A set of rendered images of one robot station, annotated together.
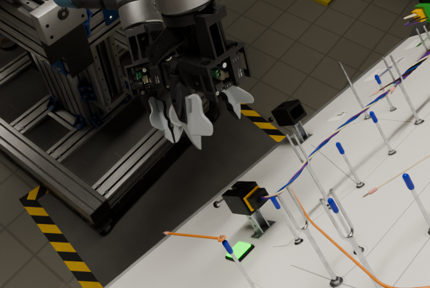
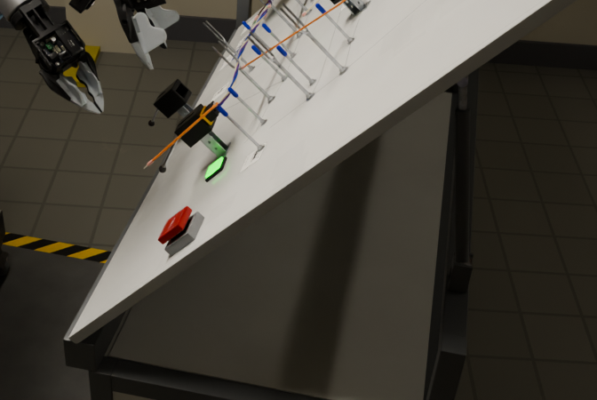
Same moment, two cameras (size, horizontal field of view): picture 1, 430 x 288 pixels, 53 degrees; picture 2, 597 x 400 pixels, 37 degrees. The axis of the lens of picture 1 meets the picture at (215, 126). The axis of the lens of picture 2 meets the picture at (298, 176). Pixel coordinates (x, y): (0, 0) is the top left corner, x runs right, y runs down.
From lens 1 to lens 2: 104 cm
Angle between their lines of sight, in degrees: 33
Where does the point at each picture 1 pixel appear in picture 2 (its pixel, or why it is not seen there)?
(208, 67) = not seen: outside the picture
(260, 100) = (59, 227)
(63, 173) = not seen: outside the picture
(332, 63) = (135, 150)
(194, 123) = (144, 39)
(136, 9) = not seen: outside the picture
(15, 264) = not seen: outside the picture
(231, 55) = not seen: outside the picture
